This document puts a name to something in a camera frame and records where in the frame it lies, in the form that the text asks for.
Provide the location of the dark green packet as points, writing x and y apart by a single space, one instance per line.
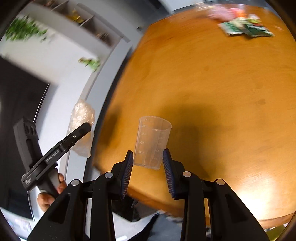
259 30

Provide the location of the green dinosaur toy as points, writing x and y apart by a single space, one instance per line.
90 63

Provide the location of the person's left hand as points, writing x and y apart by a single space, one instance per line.
46 200

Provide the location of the black television screen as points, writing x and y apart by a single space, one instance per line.
18 92

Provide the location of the gold trophy figure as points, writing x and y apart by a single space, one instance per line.
76 16

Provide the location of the clear plastic bag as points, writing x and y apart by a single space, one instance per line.
81 114

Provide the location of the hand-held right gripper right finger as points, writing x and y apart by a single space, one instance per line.
168 176

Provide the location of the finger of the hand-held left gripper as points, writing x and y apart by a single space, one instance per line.
77 134

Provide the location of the clear plastic measuring cup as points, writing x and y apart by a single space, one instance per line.
150 139

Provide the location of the light green packet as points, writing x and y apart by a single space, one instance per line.
232 26

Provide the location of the green leafy plant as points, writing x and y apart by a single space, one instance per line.
23 29

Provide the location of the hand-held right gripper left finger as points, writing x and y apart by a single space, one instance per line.
126 176

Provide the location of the white shelf cabinet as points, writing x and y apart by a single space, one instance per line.
46 9

